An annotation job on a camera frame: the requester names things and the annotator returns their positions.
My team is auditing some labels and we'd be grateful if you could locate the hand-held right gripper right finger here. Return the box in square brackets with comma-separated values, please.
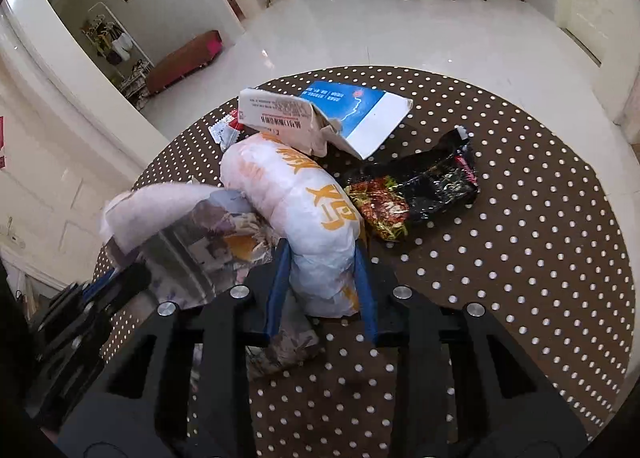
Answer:
[352, 233, 590, 458]

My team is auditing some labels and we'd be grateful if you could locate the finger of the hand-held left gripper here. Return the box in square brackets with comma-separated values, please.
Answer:
[82, 262, 153, 321]

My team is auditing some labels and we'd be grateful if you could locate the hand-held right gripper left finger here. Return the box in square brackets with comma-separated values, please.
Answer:
[57, 237, 293, 458]

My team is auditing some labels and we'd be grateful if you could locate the printed plastic bag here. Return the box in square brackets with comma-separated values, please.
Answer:
[100, 180, 321, 379]

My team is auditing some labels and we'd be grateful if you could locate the white plastic bag orange print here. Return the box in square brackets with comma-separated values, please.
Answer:
[220, 130, 366, 319]

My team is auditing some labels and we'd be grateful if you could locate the white panelled door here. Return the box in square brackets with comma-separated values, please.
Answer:
[0, 88, 101, 289]

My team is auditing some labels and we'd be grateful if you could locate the black snack wrapper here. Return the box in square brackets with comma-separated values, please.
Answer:
[345, 127, 480, 243]

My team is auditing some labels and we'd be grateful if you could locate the brown polka-dot tablecloth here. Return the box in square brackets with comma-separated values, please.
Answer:
[92, 65, 630, 458]

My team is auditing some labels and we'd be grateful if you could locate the red and white wrapper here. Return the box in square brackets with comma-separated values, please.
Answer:
[209, 109, 243, 151]

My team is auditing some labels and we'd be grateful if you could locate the torn white carton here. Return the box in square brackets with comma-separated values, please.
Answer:
[237, 88, 343, 156]

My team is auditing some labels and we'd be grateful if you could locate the blue and white flat box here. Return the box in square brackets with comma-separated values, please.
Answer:
[297, 82, 415, 161]

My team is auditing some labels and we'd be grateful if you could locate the red upholstered bench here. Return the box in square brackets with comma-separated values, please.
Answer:
[145, 30, 223, 96]

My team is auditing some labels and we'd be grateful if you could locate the white clothes rack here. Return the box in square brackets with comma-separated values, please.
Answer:
[80, 2, 153, 103]

